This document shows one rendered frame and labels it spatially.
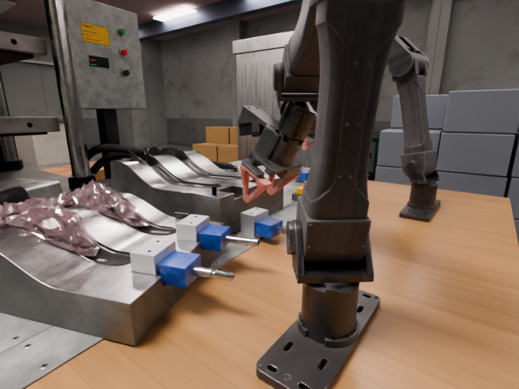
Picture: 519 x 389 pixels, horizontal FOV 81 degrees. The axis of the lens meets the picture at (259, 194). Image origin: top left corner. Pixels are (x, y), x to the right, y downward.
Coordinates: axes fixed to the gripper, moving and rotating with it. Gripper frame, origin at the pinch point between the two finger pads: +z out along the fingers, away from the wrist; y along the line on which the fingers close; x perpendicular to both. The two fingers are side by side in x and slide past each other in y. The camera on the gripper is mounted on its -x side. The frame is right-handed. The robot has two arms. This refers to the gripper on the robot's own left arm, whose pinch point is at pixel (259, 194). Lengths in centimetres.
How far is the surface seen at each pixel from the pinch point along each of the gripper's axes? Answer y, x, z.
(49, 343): 39.4, 5.0, 7.7
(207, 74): -609, -650, 218
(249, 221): 3.0, 2.2, 4.7
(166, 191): 8.0, -17.5, 10.9
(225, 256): 11.5, 5.5, 7.3
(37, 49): 7, -93, 11
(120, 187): 9.4, -32.2, 21.1
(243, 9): -467, -461, 10
